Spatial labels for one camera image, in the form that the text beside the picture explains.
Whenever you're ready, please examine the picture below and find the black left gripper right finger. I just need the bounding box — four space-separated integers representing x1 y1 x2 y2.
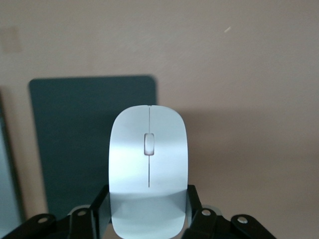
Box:
183 184 277 239

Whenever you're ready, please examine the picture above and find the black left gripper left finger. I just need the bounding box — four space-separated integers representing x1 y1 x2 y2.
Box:
0 185 112 239

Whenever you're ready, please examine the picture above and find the white computer mouse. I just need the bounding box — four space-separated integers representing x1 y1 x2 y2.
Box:
108 105 189 237

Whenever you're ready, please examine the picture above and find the black mouse pad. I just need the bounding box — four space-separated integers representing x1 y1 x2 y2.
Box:
28 74 160 217

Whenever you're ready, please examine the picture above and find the silver laptop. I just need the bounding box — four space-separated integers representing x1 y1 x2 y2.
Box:
0 87 27 236

